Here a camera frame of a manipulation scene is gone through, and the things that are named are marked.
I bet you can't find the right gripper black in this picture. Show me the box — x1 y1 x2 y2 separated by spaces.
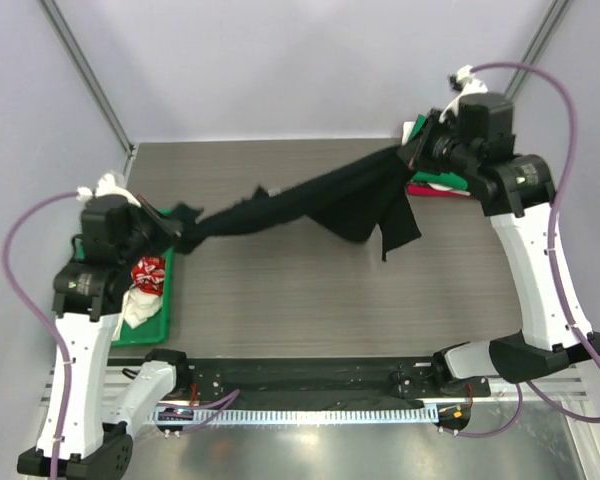
399 109 477 180

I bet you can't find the black t shirt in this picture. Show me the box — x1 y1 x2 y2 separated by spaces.
169 146 421 259

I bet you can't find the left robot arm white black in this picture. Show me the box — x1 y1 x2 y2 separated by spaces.
17 173 193 479

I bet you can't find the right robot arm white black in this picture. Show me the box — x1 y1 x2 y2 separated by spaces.
398 65 600 396

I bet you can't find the folded white t shirt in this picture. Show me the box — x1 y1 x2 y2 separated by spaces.
401 120 421 145

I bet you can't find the folded pink t shirt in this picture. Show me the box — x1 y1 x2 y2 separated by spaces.
406 184 471 198

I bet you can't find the folded green t shirt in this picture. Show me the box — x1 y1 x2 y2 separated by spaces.
410 114 470 194

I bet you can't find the red white patterned t shirt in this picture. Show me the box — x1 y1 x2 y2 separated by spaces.
131 256 166 297

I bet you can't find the white t shirt in bin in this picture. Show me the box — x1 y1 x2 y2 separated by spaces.
119 288 163 329

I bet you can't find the green plastic bin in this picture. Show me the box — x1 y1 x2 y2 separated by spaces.
72 208 176 349

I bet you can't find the aluminium rail frame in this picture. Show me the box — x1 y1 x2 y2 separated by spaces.
39 357 143 407

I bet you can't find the right aluminium corner post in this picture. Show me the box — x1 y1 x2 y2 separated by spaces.
505 0 574 100

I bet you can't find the aluminium corner post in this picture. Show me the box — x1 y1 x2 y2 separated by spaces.
505 0 574 100
38 0 134 157

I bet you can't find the slotted cable duct strip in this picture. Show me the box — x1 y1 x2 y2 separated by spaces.
149 404 439 427

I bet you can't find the left aluminium corner post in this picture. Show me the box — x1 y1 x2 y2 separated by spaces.
38 0 134 157

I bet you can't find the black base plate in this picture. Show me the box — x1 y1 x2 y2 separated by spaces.
189 357 491 411

